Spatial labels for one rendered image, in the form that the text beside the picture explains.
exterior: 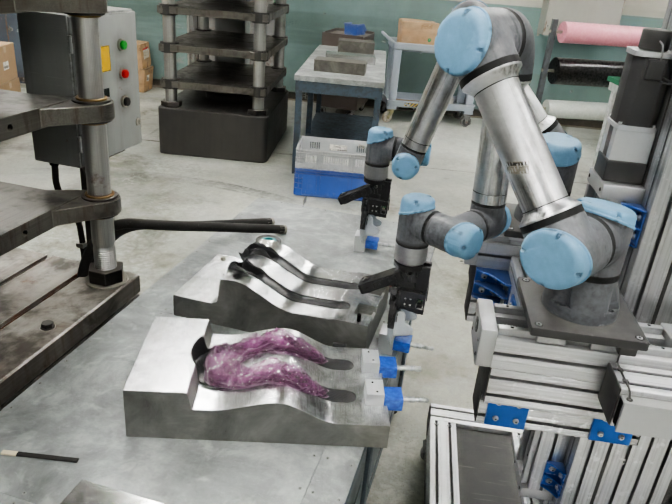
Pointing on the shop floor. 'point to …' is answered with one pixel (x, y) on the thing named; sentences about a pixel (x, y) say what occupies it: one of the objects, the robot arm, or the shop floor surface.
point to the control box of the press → (65, 79)
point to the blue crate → (325, 182)
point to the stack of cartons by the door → (144, 66)
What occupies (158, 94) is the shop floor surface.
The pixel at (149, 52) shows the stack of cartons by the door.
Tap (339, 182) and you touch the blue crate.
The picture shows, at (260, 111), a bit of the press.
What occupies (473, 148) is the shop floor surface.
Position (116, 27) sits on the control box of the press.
